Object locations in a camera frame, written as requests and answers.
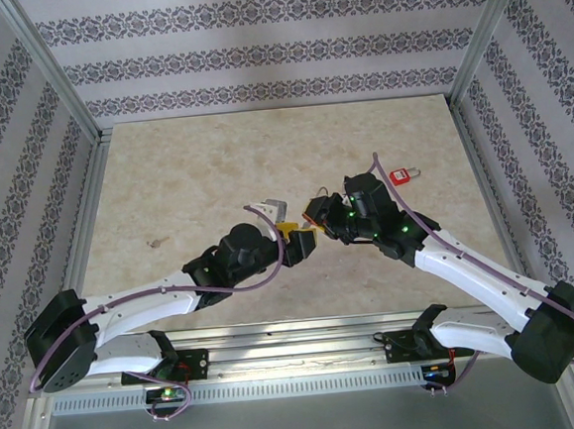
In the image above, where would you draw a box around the small circuit board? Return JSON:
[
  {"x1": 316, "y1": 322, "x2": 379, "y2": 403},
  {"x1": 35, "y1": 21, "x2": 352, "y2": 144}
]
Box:
[
  {"x1": 145, "y1": 386, "x2": 187, "y2": 404},
  {"x1": 421, "y1": 363, "x2": 458, "y2": 381}
]

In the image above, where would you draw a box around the grey metal panel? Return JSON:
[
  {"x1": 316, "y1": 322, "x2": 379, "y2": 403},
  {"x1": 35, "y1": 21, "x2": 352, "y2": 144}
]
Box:
[{"x1": 34, "y1": 374, "x2": 574, "y2": 429}]

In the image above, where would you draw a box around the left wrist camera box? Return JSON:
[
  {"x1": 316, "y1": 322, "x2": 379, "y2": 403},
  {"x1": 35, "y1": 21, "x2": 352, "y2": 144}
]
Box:
[{"x1": 245, "y1": 197, "x2": 290, "y2": 242}]

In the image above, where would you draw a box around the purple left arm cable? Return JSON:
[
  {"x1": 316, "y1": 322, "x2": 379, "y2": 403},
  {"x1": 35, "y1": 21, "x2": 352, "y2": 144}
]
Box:
[{"x1": 16, "y1": 202, "x2": 299, "y2": 429}]

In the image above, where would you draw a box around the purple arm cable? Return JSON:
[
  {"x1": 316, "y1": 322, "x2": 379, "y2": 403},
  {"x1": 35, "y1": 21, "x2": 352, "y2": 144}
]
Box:
[
  {"x1": 371, "y1": 136, "x2": 574, "y2": 399},
  {"x1": 16, "y1": 202, "x2": 299, "y2": 429}
]

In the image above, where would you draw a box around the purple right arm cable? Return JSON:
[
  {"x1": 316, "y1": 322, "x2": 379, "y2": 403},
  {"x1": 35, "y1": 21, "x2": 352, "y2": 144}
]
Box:
[{"x1": 371, "y1": 136, "x2": 574, "y2": 399}]

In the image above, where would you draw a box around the ribbed aluminium base rail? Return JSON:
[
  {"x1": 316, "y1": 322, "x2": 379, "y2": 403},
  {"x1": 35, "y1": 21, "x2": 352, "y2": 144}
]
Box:
[{"x1": 26, "y1": 299, "x2": 571, "y2": 399}]

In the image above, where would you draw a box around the aluminium side rail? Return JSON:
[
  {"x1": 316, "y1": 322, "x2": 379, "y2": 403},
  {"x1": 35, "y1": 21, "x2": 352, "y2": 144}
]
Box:
[
  {"x1": 449, "y1": 97, "x2": 542, "y2": 319},
  {"x1": 46, "y1": 127, "x2": 126, "y2": 313}
]

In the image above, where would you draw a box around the slotted grey cable duct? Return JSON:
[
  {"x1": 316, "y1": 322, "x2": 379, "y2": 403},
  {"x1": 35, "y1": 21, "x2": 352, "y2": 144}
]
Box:
[{"x1": 50, "y1": 366, "x2": 426, "y2": 416}]

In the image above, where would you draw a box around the aluminium frame post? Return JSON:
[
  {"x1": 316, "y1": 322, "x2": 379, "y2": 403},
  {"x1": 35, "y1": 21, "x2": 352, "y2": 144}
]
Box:
[
  {"x1": 0, "y1": 0, "x2": 106, "y2": 152},
  {"x1": 438, "y1": 0, "x2": 547, "y2": 108}
]

